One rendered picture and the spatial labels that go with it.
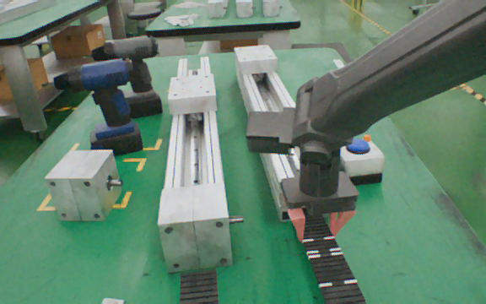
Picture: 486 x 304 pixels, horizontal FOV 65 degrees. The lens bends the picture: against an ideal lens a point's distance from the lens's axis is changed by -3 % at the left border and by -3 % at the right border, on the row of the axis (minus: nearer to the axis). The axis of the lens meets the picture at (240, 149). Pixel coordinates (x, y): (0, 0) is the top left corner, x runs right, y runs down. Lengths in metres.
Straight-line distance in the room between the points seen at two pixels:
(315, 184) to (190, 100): 0.45
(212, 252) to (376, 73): 0.37
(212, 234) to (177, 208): 0.06
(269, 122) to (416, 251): 0.32
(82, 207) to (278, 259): 0.37
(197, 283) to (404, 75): 0.38
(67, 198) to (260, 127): 0.40
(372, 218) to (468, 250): 0.15
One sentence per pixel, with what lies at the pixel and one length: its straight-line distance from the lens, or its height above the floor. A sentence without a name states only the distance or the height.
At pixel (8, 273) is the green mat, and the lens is 0.74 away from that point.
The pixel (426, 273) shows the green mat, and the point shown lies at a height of 0.78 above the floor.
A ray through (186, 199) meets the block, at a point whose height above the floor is 0.87.
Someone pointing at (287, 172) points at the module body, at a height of 0.86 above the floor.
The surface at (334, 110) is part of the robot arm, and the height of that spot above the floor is 1.07.
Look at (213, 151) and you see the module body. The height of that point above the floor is 0.86.
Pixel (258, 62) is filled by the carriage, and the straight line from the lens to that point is 1.16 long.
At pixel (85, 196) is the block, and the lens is 0.75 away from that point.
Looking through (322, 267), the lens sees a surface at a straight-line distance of 0.59.
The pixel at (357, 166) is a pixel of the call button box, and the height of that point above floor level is 0.82.
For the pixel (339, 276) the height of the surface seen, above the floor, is 0.81.
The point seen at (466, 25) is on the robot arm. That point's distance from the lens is 0.29.
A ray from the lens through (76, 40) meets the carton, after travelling 4.47.
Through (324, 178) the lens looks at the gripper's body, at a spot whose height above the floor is 0.92.
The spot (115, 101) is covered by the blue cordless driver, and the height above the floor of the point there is 0.91.
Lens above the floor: 1.22
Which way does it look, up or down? 29 degrees down
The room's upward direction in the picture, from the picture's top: 4 degrees counter-clockwise
